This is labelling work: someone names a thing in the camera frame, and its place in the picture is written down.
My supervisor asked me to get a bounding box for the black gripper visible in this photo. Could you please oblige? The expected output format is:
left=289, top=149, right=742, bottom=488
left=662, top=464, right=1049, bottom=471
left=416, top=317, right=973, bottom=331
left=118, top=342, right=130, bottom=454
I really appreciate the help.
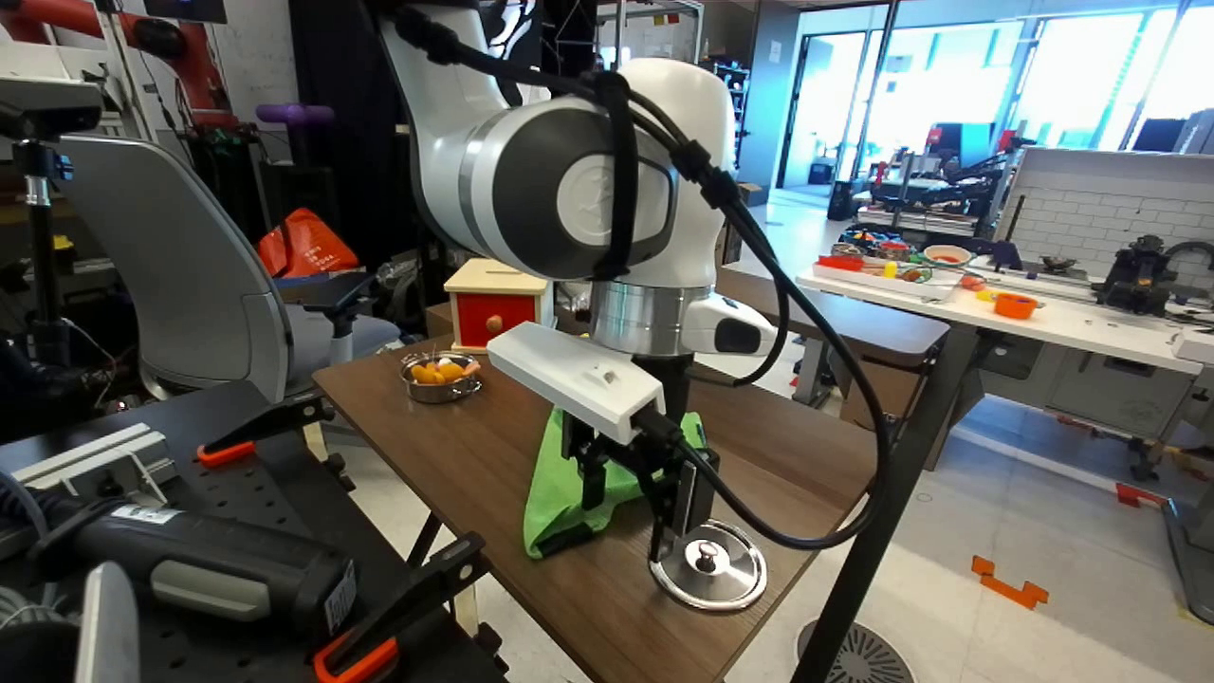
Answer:
left=561, top=351, right=724, bottom=570

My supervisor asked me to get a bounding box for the green rag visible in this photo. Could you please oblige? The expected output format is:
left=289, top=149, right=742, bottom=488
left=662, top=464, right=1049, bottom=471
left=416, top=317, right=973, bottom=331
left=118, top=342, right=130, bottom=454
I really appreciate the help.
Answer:
left=520, top=404, right=708, bottom=561

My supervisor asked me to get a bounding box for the silver pot lid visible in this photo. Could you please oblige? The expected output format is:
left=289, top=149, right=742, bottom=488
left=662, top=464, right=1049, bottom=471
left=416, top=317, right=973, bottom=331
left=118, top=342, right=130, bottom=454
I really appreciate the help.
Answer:
left=646, top=523, right=770, bottom=613

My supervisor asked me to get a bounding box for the small bowl with fruit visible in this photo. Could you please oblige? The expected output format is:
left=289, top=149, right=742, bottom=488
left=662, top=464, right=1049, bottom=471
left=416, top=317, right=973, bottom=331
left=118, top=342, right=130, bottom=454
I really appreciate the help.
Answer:
left=398, top=349, right=488, bottom=409

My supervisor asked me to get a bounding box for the orange toy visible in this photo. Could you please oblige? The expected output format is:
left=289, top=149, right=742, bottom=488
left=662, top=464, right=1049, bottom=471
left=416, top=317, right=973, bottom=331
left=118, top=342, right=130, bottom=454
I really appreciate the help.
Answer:
left=409, top=355, right=479, bottom=389

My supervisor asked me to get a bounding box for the wooden box red drawer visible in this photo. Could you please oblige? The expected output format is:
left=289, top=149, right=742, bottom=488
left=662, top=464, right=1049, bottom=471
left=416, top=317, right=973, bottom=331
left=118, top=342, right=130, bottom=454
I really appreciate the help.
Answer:
left=441, top=259, right=553, bottom=351

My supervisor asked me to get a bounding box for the black table leg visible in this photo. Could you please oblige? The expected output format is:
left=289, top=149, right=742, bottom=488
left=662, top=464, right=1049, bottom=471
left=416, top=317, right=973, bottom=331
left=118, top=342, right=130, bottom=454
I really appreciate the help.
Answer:
left=789, top=322, right=985, bottom=683

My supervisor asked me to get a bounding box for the round floor drain cover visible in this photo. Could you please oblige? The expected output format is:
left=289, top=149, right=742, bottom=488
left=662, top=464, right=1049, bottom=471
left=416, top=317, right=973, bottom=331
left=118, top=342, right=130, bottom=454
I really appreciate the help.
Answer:
left=795, top=617, right=916, bottom=683

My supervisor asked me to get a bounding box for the dark brown long desk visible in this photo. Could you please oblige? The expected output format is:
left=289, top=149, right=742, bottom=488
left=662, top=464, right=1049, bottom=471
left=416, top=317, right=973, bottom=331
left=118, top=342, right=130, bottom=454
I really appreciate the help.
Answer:
left=716, top=260, right=953, bottom=373

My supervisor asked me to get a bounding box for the orange floor marker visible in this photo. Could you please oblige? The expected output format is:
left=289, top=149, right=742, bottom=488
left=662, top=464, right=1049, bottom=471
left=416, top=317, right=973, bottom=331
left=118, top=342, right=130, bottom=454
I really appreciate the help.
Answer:
left=968, top=555, right=1049, bottom=613

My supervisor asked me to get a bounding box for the black perforated board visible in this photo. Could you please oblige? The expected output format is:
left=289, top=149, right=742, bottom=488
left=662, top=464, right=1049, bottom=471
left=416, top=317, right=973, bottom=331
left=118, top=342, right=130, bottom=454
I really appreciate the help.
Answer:
left=0, top=377, right=508, bottom=683

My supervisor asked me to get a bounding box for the black handheld device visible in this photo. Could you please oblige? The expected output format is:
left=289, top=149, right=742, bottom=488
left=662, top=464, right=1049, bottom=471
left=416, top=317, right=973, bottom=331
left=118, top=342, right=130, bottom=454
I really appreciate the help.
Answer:
left=70, top=501, right=365, bottom=641

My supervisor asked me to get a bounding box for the orange bag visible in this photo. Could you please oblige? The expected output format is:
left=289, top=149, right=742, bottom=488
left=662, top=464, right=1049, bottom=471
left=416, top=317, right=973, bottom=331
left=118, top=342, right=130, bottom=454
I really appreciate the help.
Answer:
left=255, top=203, right=365, bottom=284

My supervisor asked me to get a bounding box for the orange bowl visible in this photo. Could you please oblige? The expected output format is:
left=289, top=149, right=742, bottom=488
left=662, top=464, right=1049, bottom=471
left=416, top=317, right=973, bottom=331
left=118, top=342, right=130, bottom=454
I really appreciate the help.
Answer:
left=990, top=287, right=1044, bottom=322

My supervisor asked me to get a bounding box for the white table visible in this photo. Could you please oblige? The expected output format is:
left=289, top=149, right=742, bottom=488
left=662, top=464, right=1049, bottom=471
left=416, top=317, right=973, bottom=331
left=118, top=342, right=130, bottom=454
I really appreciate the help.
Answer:
left=795, top=250, right=1214, bottom=382

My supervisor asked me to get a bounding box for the red floor marker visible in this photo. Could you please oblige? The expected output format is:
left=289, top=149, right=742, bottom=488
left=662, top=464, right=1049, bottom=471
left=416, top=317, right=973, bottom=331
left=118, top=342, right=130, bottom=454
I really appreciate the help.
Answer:
left=1112, top=479, right=1167, bottom=511

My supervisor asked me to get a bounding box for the grey office chair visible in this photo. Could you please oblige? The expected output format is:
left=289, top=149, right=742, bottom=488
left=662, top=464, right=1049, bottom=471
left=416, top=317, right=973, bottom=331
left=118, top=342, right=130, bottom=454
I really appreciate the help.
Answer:
left=53, top=134, right=409, bottom=404

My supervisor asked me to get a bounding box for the black machine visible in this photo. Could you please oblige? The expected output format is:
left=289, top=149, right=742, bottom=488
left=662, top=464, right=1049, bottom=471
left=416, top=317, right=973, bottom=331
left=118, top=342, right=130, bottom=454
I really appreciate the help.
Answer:
left=1092, top=230, right=1188, bottom=317

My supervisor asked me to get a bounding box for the white flat bar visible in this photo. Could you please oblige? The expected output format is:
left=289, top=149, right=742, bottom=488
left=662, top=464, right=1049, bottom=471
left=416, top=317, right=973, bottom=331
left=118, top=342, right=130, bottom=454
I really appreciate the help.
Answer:
left=11, top=420, right=169, bottom=488

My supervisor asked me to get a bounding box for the white partition panel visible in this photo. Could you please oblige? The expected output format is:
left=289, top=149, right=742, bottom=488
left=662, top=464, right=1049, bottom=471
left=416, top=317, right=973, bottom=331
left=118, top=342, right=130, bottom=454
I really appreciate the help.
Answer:
left=996, top=143, right=1214, bottom=278

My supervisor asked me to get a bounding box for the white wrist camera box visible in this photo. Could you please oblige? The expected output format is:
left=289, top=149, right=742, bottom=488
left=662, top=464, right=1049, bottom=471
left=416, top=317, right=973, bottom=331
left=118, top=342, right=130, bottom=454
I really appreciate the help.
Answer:
left=484, top=317, right=671, bottom=446

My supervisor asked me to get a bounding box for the black clamp orange handle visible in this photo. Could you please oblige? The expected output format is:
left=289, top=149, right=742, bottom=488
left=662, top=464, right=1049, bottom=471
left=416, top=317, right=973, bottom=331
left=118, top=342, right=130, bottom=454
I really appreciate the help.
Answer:
left=308, top=531, right=493, bottom=683
left=188, top=389, right=335, bottom=473

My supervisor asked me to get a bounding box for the black camera on stand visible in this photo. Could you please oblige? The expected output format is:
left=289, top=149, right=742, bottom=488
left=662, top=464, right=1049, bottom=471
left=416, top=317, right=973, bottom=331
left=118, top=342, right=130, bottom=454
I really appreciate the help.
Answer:
left=0, top=76, right=107, bottom=382

